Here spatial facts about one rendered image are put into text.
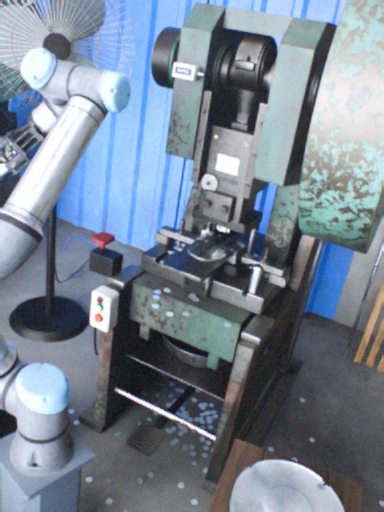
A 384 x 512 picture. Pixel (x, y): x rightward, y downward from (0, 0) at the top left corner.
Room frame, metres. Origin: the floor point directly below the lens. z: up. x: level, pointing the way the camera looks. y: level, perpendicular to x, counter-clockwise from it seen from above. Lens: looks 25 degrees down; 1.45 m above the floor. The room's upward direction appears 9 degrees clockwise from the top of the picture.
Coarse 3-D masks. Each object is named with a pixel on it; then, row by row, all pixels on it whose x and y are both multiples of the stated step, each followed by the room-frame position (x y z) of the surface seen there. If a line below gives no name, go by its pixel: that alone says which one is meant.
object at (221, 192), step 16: (224, 128) 1.48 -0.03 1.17; (240, 128) 1.51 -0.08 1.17; (224, 144) 1.48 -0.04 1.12; (240, 144) 1.46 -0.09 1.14; (208, 160) 1.50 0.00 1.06; (224, 160) 1.48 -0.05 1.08; (240, 160) 1.46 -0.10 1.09; (208, 176) 1.48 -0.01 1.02; (224, 176) 1.47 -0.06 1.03; (240, 176) 1.45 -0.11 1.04; (208, 192) 1.46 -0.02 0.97; (224, 192) 1.47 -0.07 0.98; (240, 192) 1.45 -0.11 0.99; (208, 208) 1.45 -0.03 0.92; (224, 208) 1.42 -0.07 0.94; (240, 208) 1.45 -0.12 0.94
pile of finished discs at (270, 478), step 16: (256, 464) 0.96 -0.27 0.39; (272, 464) 0.97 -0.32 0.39; (288, 464) 0.98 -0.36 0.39; (240, 480) 0.90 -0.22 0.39; (256, 480) 0.91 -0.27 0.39; (272, 480) 0.92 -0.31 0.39; (288, 480) 0.93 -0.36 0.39; (304, 480) 0.94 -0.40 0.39; (320, 480) 0.95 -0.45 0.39; (240, 496) 0.85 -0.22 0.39; (256, 496) 0.86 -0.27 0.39; (272, 496) 0.87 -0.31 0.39; (288, 496) 0.87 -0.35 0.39; (304, 496) 0.88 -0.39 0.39; (320, 496) 0.89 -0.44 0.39; (336, 496) 0.90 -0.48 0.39
